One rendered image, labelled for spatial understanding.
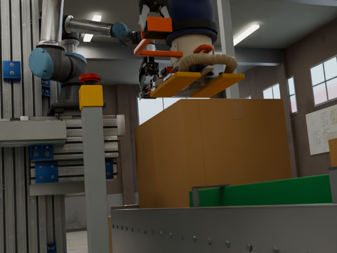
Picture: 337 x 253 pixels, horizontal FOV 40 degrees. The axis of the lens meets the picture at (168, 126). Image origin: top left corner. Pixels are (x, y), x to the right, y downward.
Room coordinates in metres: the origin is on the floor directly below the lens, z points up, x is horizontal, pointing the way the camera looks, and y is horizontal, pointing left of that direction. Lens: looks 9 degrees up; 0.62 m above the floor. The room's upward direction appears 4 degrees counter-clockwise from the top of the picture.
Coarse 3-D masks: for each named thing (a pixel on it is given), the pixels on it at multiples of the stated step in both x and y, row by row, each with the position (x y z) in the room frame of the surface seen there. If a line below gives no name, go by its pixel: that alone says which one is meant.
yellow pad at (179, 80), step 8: (176, 72) 1.71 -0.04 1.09; (184, 72) 1.71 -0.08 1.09; (192, 72) 1.73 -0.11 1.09; (168, 80) 1.79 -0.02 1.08; (176, 80) 1.76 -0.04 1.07; (184, 80) 1.77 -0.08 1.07; (192, 80) 1.78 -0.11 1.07; (160, 88) 1.88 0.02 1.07; (168, 88) 1.88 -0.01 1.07; (176, 88) 1.89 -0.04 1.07; (152, 96) 2.01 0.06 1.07; (160, 96) 2.02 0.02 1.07; (168, 96) 2.03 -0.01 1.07
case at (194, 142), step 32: (160, 128) 1.74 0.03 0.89; (192, 128) 1.54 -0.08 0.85; (224, 128) 1.58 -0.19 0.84; (256, 128) 1.62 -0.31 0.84; (160, 160) 1.77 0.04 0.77; (192, 160) 1.54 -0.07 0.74; (224, 160) 1.58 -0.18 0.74; (256, 160) 1.62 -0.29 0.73; (288, 160) 1.66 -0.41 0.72; (160, 192) 1.79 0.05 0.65
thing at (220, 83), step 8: (216, 80) 1.82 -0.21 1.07; (224, 80) 1.81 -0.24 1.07; (232, 80) 1.82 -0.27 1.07; (240, 80) 1.83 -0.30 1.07; (208, 88) 1.93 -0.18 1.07; (216, 88) 1.94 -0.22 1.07; (224, 88) 1.95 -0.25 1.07; (192, 96) 2.07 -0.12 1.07; (200, 96) 2.07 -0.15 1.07; (208, 96) 2.08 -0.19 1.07
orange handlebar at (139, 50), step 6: (144, 42) 1.64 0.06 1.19; (138, 48) 1.71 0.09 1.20; (198, 48) 1.78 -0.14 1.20; (204, 48) 1.76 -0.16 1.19; (210, 48) 1.77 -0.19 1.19; (138, 54) 1.77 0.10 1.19; (144, 54) 1.79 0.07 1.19; (150, 54) 1.79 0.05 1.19; (156, 54) 1.80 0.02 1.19; (162, 54) 1.81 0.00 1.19; (168, 54) 1.82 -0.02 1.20; (174, 54) 1.83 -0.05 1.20; (180, 54) 1.84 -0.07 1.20
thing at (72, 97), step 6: (66, 84) 1.92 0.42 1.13; (72, 84) 1.91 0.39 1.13; (78, 84) 1.92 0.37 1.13; (66, 90) 1.92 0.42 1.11; (72, 90) 1.91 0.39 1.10; (78, 90) 1.91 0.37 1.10; (60, 96) 1.93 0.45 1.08; (66, 96) 1.92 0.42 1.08; (72, 96) 1.90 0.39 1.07; (78, 96) 1.91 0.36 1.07
